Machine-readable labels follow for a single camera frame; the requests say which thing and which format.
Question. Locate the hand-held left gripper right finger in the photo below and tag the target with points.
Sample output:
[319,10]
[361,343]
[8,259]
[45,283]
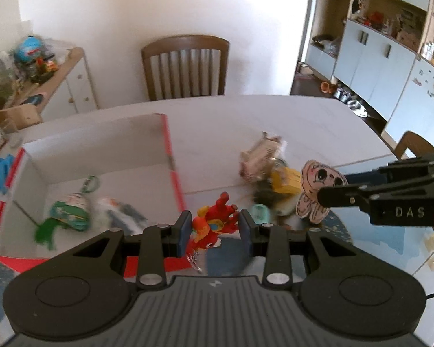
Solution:
[245,231]

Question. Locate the yellow toy box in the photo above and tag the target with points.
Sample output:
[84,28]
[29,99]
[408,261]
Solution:
[284,182]

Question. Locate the light blue wall cabinet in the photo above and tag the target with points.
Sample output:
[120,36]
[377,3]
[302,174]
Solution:
[376,61]

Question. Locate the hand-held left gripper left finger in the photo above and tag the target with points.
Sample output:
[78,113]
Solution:
[184,233]

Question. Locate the light blue placemat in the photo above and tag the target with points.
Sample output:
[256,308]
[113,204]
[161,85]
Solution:
[390,245]

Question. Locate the white plastic bag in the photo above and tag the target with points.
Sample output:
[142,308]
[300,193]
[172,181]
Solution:
[59,48]

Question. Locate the white cardboard box red rim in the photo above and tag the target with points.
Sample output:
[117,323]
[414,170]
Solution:
[94,141]

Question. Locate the dark blue pouch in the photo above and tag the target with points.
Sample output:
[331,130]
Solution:
[32,99]

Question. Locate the white sideboard wooden top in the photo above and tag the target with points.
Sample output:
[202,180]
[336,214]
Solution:
[79,90]

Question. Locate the blue globe ball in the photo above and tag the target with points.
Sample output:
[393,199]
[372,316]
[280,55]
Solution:
[29,48]

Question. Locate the white plastic packet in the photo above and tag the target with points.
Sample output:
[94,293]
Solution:
[112,209]

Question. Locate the beige pink toy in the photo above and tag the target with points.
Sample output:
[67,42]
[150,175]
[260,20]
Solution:
[260,155]

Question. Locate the wooden slat-back chair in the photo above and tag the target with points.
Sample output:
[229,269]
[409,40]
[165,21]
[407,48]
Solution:
[184,43]

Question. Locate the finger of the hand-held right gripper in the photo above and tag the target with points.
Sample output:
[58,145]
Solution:
[363,178]
[343,196]

